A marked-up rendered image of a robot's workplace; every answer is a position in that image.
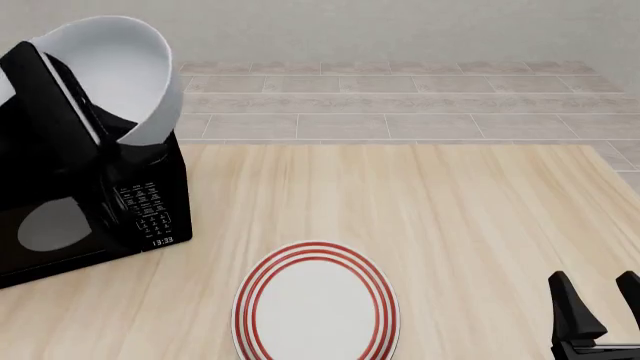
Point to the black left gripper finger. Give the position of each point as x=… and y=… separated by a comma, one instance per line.
x=102, y=120

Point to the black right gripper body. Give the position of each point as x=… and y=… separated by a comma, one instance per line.
x=597, y=348

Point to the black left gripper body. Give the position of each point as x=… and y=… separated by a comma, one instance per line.
x=37, y=90

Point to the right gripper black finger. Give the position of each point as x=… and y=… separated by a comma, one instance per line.
x=572, y=309
x=631, y=290

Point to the white bowl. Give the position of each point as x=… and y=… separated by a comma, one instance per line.
x=117, y=65

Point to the white plate with red rings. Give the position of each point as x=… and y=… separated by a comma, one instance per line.
x=315, y=311

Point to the black microwave oven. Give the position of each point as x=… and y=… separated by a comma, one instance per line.
x=75, y=257

